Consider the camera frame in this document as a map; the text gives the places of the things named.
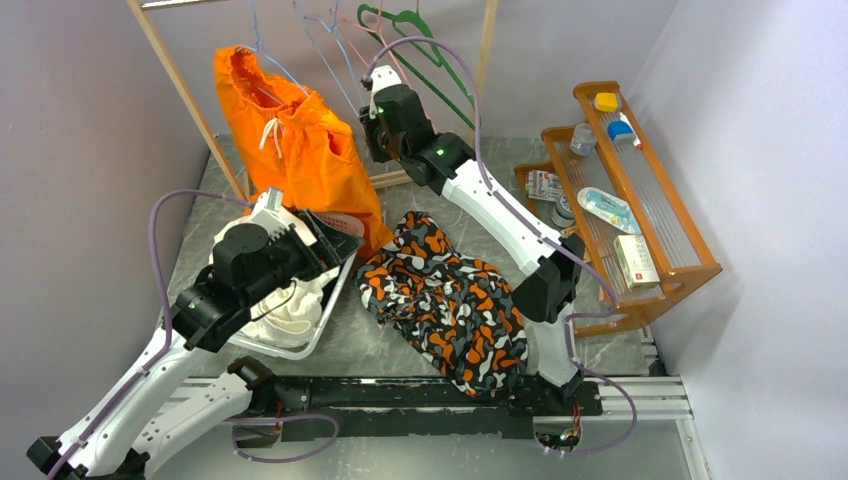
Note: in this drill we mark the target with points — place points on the white shorts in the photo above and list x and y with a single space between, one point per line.
288 317

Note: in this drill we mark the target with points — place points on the small plastic bottle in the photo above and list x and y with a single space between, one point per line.
583 141

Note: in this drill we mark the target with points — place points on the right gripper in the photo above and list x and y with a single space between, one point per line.
371 121

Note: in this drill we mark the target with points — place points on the red white marker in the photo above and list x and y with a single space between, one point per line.
636 141

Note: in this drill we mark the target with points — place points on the green plastic hanger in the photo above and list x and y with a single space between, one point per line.
420 59

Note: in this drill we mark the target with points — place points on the orange wooden shelf rack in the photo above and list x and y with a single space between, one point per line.
681 256

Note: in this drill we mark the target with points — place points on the patterned dark shorts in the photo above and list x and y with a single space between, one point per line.
455 310

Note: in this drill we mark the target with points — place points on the yellow sponge block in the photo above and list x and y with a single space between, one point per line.
608 102

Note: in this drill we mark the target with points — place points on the wooden clothes rack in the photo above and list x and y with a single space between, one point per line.
242 187

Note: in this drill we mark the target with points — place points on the snack packet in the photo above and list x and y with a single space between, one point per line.
543 186

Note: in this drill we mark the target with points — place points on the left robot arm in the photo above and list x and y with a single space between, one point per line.
131 432

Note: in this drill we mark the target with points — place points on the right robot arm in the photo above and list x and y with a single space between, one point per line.
447 165

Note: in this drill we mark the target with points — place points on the blue eraser block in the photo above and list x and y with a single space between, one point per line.
618 132

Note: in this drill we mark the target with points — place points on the white red box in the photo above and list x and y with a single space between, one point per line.
635 262

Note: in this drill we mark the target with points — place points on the pink hanger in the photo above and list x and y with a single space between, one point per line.
364 40

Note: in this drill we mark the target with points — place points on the orange shorts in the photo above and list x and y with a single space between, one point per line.
288 138

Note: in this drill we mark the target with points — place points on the white plastic basket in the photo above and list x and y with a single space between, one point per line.
332 293

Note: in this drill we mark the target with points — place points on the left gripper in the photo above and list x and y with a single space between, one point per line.
328 250

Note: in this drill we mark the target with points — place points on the blue wire hanger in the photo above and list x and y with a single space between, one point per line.
320 22
260 48

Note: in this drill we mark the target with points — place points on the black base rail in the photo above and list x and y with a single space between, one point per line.
422 406

